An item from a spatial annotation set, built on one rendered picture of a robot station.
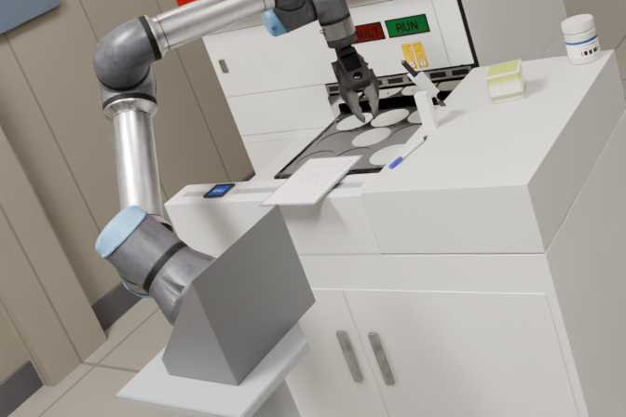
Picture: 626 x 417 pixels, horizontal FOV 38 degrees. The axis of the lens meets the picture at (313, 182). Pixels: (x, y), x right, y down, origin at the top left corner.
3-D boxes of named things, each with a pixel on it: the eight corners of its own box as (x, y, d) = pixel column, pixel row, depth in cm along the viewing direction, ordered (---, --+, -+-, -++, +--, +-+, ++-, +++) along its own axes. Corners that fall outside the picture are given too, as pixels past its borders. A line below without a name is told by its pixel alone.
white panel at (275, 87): (248, 140, 282) (200, 18, 267) (493, 115, 235) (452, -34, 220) (242, 144, 280) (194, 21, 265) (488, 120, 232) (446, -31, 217)
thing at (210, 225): (207, 234, 227) (186, 184, 222) (401, 229, 195) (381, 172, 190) (184, 254, 220) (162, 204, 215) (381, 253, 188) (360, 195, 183)
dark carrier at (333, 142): (346, 114, 249) (345, 113, 249) (460, 102, 230) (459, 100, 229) (281, 176, 225) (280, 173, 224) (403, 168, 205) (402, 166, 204)
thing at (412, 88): (340, 125, 258) (330, 94, 255) (483, 110, 233) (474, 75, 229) (337, 127, 257) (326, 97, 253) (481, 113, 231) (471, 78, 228)
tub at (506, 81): (495, 93, 207) (487, 65, 205) (528, 86, 204) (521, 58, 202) (492, 105, 201) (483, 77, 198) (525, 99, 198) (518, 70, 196)
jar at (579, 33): (575, 55, 212) (565, 16, 209) (605, 50, 208) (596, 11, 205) (565, 67, 207) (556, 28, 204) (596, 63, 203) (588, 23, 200)
